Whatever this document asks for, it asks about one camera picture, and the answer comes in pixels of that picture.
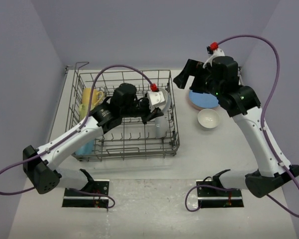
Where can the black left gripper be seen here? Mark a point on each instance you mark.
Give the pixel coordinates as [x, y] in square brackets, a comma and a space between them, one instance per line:
[149, 115]

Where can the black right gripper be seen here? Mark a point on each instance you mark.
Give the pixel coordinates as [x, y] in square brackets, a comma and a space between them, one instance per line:
[190, 68]

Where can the blue plastic plate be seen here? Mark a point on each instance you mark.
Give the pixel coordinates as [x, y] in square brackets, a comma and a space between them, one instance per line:
[200, 95]

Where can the grey wire dish rack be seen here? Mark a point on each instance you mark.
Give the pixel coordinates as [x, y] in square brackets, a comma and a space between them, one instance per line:
[133, 139]

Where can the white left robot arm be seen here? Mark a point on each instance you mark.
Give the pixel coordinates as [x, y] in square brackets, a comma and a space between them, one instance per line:
[41, 165]

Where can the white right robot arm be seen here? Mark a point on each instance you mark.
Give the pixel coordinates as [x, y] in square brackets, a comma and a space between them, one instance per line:
[273, 168]

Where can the yellow ceramic mug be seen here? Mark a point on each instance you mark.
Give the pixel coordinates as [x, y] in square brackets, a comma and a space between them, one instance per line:
[94, 94]

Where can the yellow-green plastic cup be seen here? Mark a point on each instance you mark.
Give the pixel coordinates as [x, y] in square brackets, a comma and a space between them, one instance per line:
[83, 111]

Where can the blue plastic cup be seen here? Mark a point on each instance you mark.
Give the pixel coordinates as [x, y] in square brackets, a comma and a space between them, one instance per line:
[86, 149]

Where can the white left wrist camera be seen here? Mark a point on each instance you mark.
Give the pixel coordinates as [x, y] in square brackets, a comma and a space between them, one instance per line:
[155, 98]

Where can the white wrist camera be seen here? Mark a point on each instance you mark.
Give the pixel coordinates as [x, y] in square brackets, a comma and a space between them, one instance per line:
[216, 53]
[155, 98]

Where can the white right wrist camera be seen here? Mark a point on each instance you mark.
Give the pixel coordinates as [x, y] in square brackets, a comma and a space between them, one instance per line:
[216, 53]

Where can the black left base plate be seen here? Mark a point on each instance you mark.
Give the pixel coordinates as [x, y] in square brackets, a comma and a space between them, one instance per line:
[73, 199]

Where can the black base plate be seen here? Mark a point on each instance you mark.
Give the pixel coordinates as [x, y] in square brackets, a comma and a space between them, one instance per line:
[73, 199]
[212, 198]

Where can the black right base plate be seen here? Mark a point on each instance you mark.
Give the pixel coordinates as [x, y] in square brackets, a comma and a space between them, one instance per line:
[212, 198]

